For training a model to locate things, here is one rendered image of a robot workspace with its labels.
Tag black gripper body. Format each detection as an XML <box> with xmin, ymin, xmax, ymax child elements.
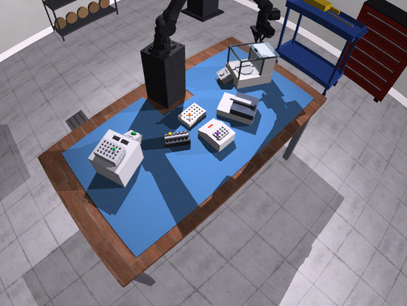
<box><xmin>251</xmin><ymin>25</ymin><xmax>264</xmax><ymax>35</ymax></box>

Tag white tube rack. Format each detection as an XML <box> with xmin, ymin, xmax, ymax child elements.
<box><xmin>178</xmin><ymin>103</ymin><xmax>206</xmax><ymax>128</ymax></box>

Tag blue bench mat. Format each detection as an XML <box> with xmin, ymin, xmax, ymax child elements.
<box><xmin>62</xmin><ymin>48</ymin><xmax>314</xmax><ymax>257</ymax></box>

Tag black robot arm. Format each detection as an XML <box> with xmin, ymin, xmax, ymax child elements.
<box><xmin>148</xmin><ymin>0</ymin><xmax>281</xmax><ymax>55</ymax></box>

